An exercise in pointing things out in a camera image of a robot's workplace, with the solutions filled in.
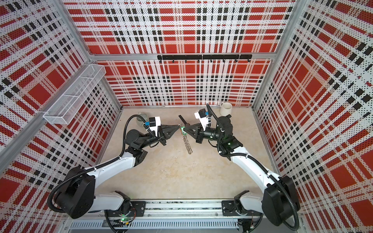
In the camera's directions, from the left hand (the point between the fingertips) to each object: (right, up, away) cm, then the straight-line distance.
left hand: (181, 126), depth 68 cm
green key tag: (+1, -3, -1) cm, 3 cm away
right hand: (+3, -1, +1) cm, 3 cm away
